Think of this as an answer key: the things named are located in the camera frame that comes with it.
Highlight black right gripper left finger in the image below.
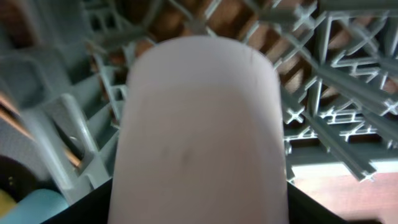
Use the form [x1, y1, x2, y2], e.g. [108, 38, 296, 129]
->
[43, 179, 113, 224]

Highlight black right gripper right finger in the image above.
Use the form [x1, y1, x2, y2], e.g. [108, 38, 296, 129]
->
[286, 182, 352, 224]

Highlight blue plastic cup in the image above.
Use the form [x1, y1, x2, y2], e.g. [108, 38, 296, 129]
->
[1, 189, 69, 224]

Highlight yellow bowl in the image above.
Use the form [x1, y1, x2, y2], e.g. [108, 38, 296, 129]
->
[0, 189, 17, 218]

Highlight pink plastic cup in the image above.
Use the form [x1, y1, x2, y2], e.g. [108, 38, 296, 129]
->
[108, 36, 289, 223]

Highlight grey dishwasher rack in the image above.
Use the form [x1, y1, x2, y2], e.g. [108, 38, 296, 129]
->
[1, 1, 397, 203]

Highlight round black tray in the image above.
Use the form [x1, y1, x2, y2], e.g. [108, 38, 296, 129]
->
[0, 156, 40, 202]

